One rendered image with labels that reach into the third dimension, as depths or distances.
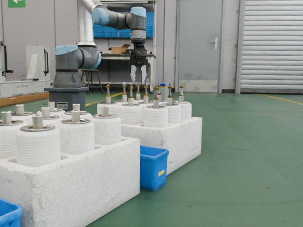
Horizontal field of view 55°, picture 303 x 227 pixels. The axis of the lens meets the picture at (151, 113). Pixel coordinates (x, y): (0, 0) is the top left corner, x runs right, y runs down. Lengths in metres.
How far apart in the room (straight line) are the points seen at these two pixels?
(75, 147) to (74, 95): 0.84
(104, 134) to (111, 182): 0.14
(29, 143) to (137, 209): 0.36
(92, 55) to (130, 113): 0.64
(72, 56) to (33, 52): 3.40
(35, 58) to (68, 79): 3.36
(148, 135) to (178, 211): 0.34
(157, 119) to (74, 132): 0.43
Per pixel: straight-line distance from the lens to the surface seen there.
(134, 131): 1.11
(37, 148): 0.68
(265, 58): 6.61
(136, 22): 1.45
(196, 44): 6.44
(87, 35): 1.72
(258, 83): 6.58
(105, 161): 0.79
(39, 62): 4.95
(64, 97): 1.59
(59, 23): 6.99
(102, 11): 1.42
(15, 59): 7.37
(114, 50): 6.08
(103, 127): 0.84
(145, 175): 0.97
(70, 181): 0.71
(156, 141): 1.07
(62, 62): 1.61
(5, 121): 0.80
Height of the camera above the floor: 0.38
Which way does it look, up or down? 8 degrees down
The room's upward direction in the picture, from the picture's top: 1 degrees clockwise
